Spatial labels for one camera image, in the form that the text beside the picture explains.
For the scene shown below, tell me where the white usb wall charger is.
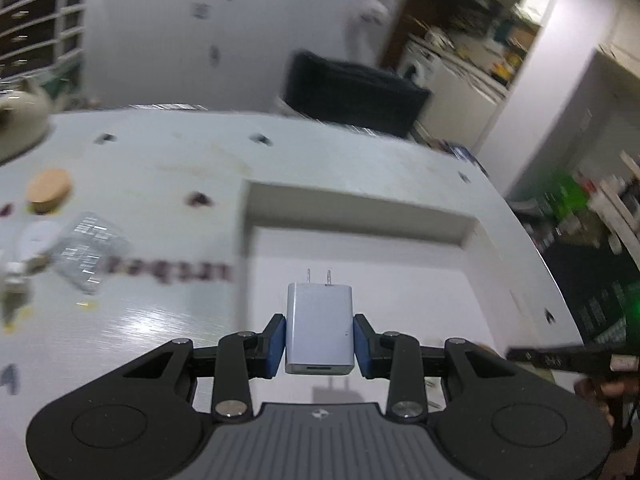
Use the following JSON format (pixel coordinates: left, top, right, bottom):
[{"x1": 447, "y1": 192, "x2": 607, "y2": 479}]
[{"x1": 285, "y1": 271, "x2": 355, "y2": 376}]

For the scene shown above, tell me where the white shallow tray box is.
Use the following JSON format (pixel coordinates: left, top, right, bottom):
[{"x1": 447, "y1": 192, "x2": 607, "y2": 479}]
[{"x1": 234, "y1": 179, "x2": 586, "y2": 411}]

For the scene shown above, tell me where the green cardboard box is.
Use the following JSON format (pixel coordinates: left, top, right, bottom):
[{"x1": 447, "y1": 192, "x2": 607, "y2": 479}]
[{"x1": 546, "y1": 174, "x2": 589, "y2": 221}]

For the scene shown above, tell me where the clear plastic blister case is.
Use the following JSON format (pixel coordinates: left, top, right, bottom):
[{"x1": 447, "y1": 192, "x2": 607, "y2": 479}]
[{"x1": 51, "y1": 211, "x2": 130, "y2": 295}]

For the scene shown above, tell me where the white tape measure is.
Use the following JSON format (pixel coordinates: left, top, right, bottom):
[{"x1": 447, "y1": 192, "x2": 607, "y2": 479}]
[{"x1": 1, "y1": 220, "x2": 62, "y2": 280}]

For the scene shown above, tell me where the round wooden lid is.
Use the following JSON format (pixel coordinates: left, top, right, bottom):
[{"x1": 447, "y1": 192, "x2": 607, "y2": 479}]
[{"x1": 26, "y1": 168, "x2": 73, "y2": 214}]

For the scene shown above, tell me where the black woven chair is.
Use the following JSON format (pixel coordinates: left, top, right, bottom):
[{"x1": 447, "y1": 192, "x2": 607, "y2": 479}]
[{"x1": 281, "y1": 50, "x2": 432, "y2": 139}]

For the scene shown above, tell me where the white washing machine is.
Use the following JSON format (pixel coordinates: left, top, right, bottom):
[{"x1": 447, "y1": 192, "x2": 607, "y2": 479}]
[{"x1": 397, "y1": 44, "x2": 442, "y2": 89}]

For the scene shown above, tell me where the cream ceramic teapot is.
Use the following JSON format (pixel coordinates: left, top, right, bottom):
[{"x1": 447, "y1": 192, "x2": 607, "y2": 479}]
[{"x1": 0, "y1": 79, "x2": 52, "y2": 164}]

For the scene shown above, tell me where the white drawer shelf unit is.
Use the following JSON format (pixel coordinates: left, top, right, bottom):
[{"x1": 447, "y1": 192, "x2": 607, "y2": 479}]
[{"x1": 1, "y1": 0, "x2": 86, "y2": 99}]

